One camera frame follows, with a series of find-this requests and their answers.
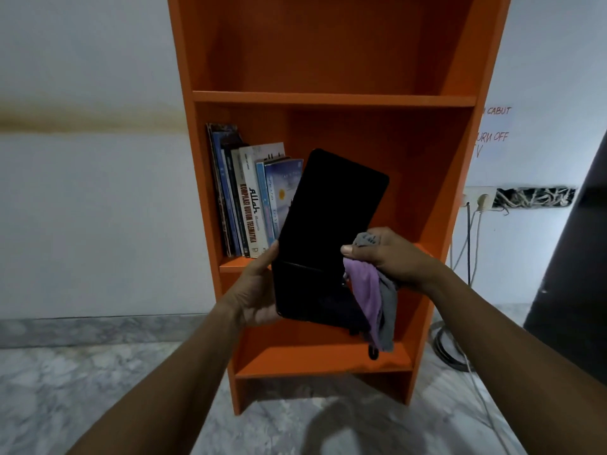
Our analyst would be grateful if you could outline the person's right hand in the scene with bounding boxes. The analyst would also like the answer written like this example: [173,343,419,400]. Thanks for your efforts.
[340,226,446,297]

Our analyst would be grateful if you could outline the person's left hand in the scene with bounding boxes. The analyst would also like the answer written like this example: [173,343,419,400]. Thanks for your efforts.
[220,240,283,330]

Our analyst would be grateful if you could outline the purple cleaning cloth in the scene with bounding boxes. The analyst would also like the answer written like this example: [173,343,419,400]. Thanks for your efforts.
[342,231,399,361]

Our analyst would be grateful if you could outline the cream red-titled cover book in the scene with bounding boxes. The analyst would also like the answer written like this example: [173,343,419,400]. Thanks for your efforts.
[231,147,261,259]

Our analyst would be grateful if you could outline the black display stand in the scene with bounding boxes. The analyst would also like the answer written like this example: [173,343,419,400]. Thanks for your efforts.
[271,147,391,337]

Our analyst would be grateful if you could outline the small green cover book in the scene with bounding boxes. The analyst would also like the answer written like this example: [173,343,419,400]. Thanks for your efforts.
[255,155,291,250]

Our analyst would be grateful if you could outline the dark blue boat cover book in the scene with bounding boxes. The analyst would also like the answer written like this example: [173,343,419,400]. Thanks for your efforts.
[263,158,304,240]

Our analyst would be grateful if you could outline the white cover book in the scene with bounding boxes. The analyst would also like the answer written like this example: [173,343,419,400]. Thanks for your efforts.
[238,142,286,259]

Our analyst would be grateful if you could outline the dark worn comic magazine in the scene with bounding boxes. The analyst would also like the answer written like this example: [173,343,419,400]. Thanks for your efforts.
[206,123,238,258]

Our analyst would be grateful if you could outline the orange wooden bookshelf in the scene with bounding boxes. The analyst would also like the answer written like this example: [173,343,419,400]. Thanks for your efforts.
[166,0,513,416]

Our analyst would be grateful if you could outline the person's right forearm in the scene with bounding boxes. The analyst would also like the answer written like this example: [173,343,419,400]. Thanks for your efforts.
[426,267,607,455]

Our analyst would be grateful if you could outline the person's left forearm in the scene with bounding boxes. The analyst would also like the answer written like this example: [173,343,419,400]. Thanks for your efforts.
[66,303,243,455]

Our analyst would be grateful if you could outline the dark brown cabinet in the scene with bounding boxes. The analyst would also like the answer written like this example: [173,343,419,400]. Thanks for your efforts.
[523,130,607,389]

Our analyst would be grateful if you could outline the white wall socket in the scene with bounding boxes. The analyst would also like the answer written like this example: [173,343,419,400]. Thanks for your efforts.
[462,185,498,214]

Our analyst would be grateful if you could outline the coiled black cable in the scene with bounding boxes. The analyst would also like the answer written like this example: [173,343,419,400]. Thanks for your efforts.
[429,201,475,373]
[448,203,513,455]

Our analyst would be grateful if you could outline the white paper wall note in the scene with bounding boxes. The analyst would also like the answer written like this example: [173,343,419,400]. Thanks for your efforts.
[472,104,515,162]

